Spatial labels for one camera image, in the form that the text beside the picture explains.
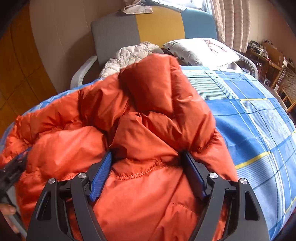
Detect desk clutter items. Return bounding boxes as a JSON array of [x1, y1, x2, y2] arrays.
[[248, 40, 268, 58]]

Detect white patterned pillow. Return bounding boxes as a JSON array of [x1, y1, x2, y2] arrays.
[[163, 38, 240, 68]]

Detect grey yellow blue headboard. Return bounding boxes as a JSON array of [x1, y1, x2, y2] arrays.
[[91, 6, 218, 68]]

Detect blue plaid bed sheet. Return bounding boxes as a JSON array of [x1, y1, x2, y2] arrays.
[[1, 68, 295, 239]]

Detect orange puffer jacket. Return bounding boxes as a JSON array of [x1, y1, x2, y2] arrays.
[[1, 54, 238, 240]]

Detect beige pink curtain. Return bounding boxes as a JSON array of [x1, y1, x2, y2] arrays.
[[211, 0, 250, 53]]

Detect white quilted blanket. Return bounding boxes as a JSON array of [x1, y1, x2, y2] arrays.
[[99, 42, 164, 78]]

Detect wooden rattan chair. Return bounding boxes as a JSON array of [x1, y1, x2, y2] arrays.
[[271, 66, 296, 113]]

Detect wooden desk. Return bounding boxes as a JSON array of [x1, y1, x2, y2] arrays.
[[246, 46, 281, 86]]

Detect person left hand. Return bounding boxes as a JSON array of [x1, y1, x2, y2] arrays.
[[0, 203, 19, 234]]

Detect white bed side rail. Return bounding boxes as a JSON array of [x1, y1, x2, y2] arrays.
[[70, 55, 97, 89]]

